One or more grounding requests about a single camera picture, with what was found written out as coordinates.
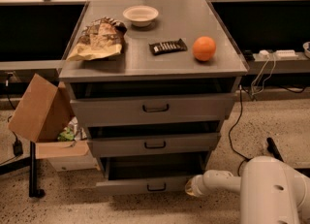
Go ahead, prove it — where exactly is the dark snack bar wrapper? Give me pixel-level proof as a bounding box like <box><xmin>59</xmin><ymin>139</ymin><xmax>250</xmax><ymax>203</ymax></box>
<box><xmin>149</xmin><ymin>39</ymin><xmax>187</xmax><ymax>55</ymax></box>

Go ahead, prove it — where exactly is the grey drawer cabinet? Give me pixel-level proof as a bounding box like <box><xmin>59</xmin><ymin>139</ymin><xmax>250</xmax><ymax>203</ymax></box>
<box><xmin>58</xmin><ymin>0</ymin><xmax>250</xmax><ymax>171</ymax></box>

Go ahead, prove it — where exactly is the grey middle drawer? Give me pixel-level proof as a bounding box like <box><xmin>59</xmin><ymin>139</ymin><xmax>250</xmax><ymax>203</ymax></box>
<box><xmin>88</xmin><ymin>121</ymin><xmax>220</xmax><ymax>157</ymax></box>

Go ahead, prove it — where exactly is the grey top drawer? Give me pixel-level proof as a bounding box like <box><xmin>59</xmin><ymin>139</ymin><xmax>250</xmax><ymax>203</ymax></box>
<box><xmin>71</xmin><ymin>78</ymin><xmax>236</xmax><ymax>127</ymax></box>

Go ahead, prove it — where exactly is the crumpled chip bag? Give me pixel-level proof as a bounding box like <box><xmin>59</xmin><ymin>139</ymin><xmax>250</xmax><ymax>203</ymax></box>
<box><xmin>67</xmin><ymin>16</ymin><xmax>127</xmax><ymax>61</ymax></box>

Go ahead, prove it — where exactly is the green packaging in box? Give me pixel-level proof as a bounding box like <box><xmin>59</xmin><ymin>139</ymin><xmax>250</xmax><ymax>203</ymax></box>
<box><xmin>57</xmin><ymin>127</ymin><xmax>75</xmax><ymax>142</ymax></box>

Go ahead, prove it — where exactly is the brown cardboard box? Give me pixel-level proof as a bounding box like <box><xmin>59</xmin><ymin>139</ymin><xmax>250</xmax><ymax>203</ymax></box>
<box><xmin>8</xmin><ymin>74</ymin><xmax>88</xmax><ymax>159</ymax></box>

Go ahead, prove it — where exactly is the white bowl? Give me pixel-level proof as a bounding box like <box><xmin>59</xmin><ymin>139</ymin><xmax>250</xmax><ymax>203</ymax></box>
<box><xmin>123</xmin><ymin>6</ymin><xmax>159</xmax><ymax>27</ymax></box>

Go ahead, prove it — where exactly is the grey drawer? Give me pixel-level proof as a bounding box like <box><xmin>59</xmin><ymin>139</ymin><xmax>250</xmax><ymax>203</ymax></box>
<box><xmin>71</xmin><ymin>78</ymin><xmax>236</xmax><ymax>127</ymax></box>
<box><xmin>88</xmin><ymin>121</ymin><xmax>220</xmax><ymax>157</ymax></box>
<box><xmin>96</xmin><ymin>151</ymin><xmax>210</xmax><ymax>195</ymax></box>

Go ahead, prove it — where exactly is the black wall plug adapter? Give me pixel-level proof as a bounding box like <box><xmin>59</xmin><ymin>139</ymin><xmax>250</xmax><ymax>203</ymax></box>
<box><xmin>13</xmin><ymin>140</ymin><xmax>23</xmax><ymax>156</ymax></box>

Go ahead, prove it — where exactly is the black table leg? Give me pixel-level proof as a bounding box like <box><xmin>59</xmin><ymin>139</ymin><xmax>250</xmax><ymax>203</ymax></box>
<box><xmin>29</xmin><ymin>142</ymin><xmax>46</xmax><ymax>199</ymax></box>

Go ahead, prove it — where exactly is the black floor stand leg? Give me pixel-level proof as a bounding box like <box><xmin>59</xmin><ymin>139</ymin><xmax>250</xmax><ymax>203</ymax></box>
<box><xmin>266</xmin><ymin>138</ymin><xmax>283</xmax><ymax>161</ymax></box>

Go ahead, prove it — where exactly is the orange fruit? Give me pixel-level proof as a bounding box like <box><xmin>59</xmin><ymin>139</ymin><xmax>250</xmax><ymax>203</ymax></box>
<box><xmin>192</xmin><ymin>36</ymin><xmax>216</xmax><ymax>61</ymax></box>

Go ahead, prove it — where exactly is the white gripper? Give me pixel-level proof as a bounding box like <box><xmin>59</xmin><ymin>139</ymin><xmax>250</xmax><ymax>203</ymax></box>
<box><xmin>185</xmin><ymin>175</ymin><xmax>209</xmax><ymax>197</ymax></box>

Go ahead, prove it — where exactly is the grey bottom drawer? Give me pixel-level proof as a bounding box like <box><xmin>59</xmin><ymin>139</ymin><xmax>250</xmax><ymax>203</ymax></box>
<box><xmin>96</xmin><ymin>151</ymin><xmax>210</xmax><ymax>195</ymax></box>

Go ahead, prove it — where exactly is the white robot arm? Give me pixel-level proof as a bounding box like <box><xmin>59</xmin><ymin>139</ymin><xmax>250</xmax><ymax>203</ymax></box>
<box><xmin>185</xmin><ymin>156</ymin><xmax>310</xmax><ymax>224</ymax></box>

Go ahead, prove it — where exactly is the white power strip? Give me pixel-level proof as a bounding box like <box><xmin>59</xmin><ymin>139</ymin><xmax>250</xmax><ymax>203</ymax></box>
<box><xmin>257</xmin><ymin>49</ymin><xmax>298</xmax><ymax>61</ymax></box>

